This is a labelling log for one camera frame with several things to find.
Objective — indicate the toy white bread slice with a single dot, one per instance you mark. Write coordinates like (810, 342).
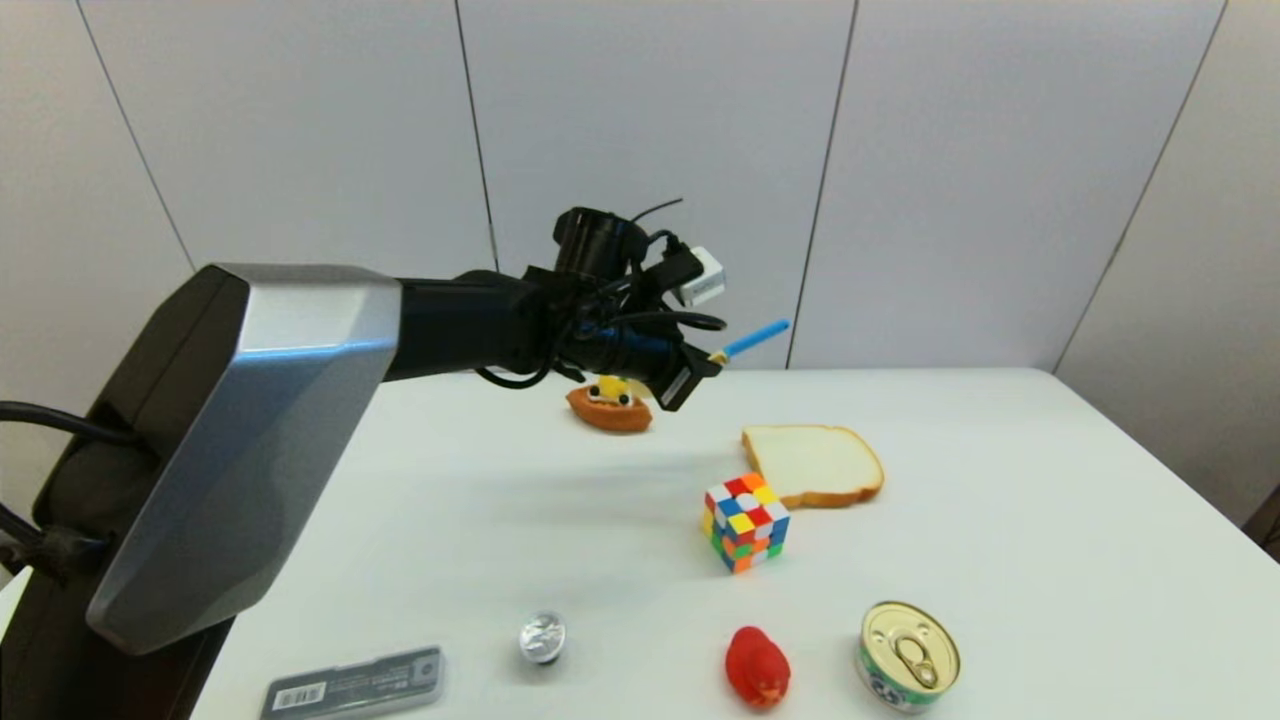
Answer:
(812, 464)

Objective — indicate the grey pencil case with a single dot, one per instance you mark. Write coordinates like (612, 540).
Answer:
(360, 686)

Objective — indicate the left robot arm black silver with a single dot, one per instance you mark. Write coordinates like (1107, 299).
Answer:
(300, 330)

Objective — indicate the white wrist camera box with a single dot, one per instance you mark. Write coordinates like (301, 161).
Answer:
(703, 277)

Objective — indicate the multicoloured puzzle cube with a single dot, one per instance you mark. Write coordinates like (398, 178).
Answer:
(745, 523)

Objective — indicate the small silver foil cup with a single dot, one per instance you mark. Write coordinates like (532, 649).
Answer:
(543, 637)

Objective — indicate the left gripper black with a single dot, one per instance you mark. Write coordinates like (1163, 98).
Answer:
(640, 358)

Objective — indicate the red rubber duck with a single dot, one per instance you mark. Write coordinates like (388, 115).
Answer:
(757, 668)

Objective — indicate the toy fruit tart pastry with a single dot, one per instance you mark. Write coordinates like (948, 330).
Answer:
(605, 415)

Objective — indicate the tin can with pull tab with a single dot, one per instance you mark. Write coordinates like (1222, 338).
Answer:
(908, 652)

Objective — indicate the dark object beside table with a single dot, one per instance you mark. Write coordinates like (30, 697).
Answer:
(1266, 535)

